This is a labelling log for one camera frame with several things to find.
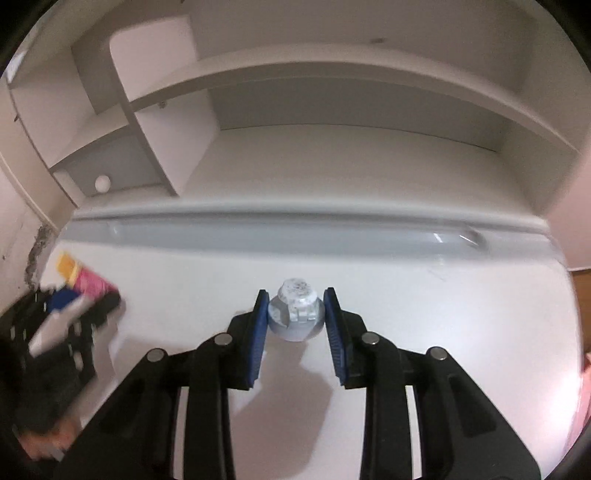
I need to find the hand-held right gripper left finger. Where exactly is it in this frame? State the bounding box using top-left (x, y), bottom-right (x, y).
top-left (53, 289), bottom-right (270, 480)

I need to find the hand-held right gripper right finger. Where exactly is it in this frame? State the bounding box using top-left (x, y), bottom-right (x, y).
top-left (323, 288), bottom-right (541, 480)

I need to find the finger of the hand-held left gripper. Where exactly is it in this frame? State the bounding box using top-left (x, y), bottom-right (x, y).
top-left (69, 291), bottom-right (126, 337)

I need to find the small grey capped bottle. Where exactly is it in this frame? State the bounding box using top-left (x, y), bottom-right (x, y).
top-left (268, 277), bottom-right (324, 342)

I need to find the person's left hand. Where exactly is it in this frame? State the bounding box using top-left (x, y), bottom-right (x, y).
top-left (14, 413), bottom-right (81, 462)

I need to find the white shelf unit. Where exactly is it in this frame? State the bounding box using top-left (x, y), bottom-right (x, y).
top-left (0, 0), bottom-right (591, 222)

